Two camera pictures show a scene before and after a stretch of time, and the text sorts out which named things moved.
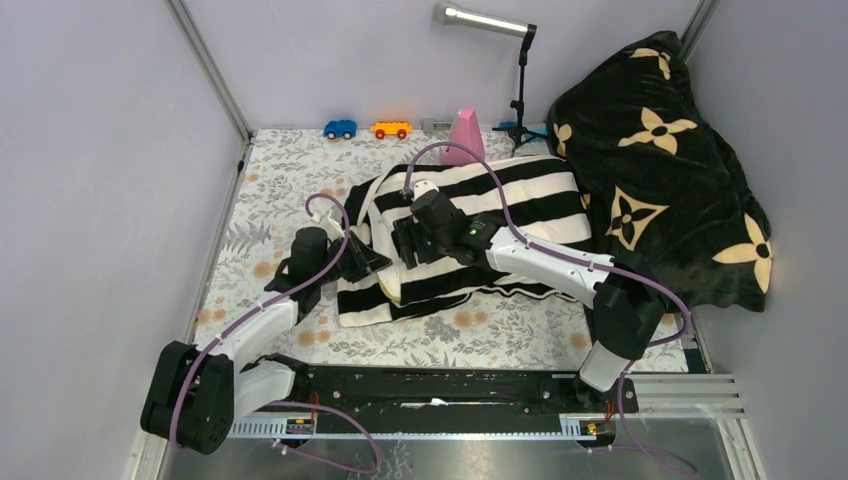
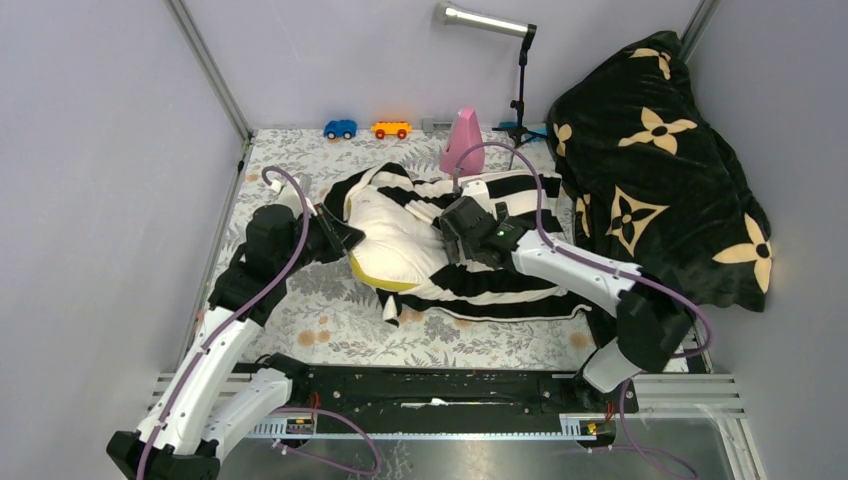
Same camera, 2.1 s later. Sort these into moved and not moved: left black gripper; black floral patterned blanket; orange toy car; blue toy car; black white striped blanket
Moved: black white striped blanket; left black gripper
Not moved: orange toy car; blue toy car; black floral patterned blanket
